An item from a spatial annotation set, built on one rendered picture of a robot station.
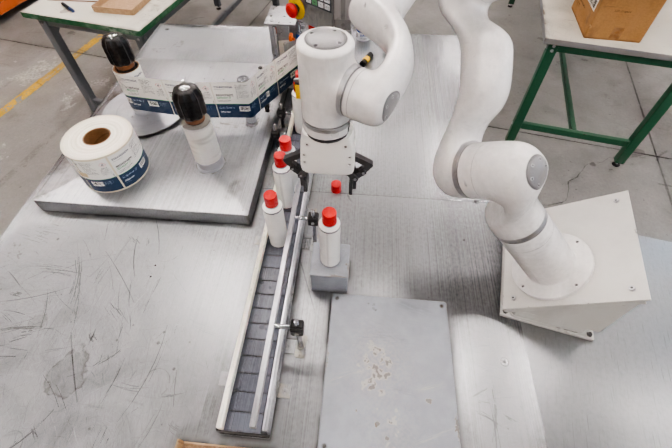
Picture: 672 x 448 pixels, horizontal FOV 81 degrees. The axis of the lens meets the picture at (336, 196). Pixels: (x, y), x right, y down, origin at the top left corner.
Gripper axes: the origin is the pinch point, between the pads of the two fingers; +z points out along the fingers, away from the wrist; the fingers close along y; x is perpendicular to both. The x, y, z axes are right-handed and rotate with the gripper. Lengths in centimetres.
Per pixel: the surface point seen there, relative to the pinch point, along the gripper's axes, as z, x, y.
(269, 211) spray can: 17.0, -4.9, 15.4
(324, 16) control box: -11.7, -46.6, 5.4
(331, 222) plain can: 10.8, 1.6, -0.6
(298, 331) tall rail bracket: 24.6, 21.3, 4.9
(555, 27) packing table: 44, -157, -105
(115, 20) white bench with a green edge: 41, -141, 128
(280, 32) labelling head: 13, -83, 26
